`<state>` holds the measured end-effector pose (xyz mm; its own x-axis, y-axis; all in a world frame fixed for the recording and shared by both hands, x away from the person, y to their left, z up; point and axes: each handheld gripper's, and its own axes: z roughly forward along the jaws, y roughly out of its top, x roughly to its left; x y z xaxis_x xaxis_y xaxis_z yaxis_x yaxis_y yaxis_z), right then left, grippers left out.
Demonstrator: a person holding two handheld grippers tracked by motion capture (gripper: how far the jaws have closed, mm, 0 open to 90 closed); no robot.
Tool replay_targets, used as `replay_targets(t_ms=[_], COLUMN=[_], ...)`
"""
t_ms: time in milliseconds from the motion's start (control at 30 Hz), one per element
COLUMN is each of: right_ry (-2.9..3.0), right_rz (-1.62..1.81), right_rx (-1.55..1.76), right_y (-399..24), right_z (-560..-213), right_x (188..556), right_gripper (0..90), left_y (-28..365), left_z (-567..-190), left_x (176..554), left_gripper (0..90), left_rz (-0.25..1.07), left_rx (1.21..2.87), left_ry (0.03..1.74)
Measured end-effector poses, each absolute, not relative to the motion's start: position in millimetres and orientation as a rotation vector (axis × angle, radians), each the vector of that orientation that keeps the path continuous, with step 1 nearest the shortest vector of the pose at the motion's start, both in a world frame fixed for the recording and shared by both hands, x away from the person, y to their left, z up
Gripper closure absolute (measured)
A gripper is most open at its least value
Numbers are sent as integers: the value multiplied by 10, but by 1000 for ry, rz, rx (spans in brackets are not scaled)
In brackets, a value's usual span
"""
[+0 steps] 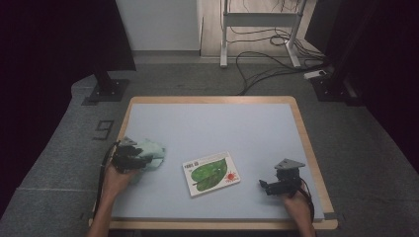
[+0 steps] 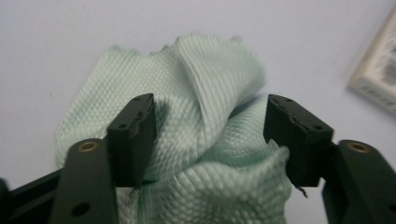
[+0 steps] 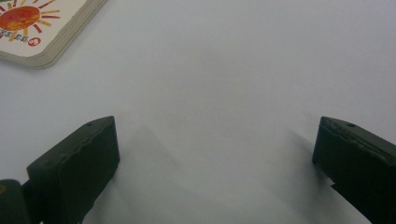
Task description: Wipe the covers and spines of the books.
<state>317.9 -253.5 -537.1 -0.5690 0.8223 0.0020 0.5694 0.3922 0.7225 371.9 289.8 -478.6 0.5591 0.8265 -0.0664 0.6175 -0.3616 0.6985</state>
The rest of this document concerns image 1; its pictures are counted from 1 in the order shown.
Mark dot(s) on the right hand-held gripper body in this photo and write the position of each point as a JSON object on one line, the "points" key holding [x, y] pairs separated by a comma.
{"points": [[288, 184]]}

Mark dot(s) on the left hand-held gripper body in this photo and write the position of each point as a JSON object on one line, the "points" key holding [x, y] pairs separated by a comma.
{"points": [[123, 159]]}

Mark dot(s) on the light green cloth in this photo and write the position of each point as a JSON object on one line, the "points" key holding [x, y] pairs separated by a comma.
{"points": [[154, 151]]}

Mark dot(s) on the white picture book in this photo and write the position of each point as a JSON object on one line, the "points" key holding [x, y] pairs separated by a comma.
{"points": [[210, 173]]}

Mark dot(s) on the person's left hand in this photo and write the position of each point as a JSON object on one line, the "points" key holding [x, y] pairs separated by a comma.
{"points": [[117, 182]]}

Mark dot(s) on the person's right hand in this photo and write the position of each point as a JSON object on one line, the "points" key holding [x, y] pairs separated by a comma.
{"points": [[301, 207]]}

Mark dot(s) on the black stand with square base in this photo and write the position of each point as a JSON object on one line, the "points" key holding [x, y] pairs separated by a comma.
{"points": [[108, 89]]}

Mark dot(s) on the wooden table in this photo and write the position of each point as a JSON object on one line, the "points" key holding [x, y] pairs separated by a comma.
{"points": [[210, 99]]}

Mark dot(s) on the black stand with long base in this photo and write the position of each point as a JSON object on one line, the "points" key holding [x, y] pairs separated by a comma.
{"points": [[332, 89]]}

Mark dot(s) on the white power strip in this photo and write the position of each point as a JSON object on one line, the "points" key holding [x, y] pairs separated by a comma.
{"points": [[314, 74]]}

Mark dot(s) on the wide black curtain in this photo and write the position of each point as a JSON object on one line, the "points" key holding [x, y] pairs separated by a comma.
{"points": [[49, 49]]}

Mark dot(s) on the narrow black curtain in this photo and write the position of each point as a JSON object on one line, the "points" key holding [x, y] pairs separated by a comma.
{"points": [[388, 65]]}

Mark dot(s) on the white desk frame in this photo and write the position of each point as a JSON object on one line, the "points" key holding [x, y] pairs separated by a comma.
{"points": [[260, 19]]}

